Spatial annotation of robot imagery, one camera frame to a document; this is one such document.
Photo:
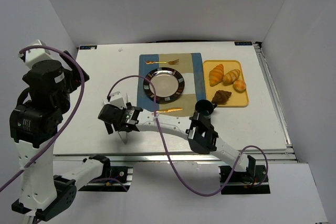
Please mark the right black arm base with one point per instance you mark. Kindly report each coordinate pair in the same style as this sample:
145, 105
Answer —
244, 184

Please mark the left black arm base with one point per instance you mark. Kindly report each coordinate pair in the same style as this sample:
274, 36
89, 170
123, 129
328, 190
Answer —
112, 179

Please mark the brown chocolate croissant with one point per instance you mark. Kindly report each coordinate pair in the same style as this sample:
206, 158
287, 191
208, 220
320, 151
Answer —
221, 97

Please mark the right blue corner label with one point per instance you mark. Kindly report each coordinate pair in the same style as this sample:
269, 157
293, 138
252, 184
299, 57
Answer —
243, 43

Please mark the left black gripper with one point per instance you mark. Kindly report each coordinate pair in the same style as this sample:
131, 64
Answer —
77, 73

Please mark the silver metal tongs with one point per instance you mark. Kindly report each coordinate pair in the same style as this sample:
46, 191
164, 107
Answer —
123, 137

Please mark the dark green mug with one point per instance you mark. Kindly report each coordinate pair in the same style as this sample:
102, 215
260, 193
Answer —
205, 108

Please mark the left blue corner label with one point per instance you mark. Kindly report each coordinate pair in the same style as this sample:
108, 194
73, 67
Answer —
88, 47

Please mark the golden striped bread roll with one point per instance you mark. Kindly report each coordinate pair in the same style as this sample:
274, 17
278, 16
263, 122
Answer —
231, 76

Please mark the small round bun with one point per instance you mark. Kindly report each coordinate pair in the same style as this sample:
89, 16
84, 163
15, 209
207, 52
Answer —
239, 86

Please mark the gold knife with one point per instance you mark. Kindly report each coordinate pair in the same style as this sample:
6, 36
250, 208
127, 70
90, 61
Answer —
169, 110

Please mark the blue and tan placemat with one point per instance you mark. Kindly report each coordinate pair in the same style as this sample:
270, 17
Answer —
190, 66

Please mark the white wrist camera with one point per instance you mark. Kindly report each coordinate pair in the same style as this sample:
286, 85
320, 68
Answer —
33, 56
118, 99

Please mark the blue corner label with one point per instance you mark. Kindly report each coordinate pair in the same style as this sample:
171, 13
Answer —
243, 43
88, 47

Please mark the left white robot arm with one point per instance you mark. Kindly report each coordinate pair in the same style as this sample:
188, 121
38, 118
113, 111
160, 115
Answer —
33, 124

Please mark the orange striped croissant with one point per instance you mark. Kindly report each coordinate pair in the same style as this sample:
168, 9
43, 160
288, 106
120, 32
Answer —
216, 75

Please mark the striped rim ceramic plate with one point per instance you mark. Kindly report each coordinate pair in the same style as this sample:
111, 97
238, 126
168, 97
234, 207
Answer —
167, 82

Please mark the gold fork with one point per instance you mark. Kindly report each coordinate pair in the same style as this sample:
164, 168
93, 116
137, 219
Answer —
174, 62

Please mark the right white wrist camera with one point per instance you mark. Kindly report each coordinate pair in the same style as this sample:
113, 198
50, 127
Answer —
118, 99

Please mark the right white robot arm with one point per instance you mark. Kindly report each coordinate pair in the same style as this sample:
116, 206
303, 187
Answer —
197, 130

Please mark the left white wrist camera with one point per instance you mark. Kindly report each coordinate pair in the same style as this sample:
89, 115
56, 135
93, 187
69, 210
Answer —
33, 56

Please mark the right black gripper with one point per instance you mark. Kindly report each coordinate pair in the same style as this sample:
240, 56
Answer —
115, 126

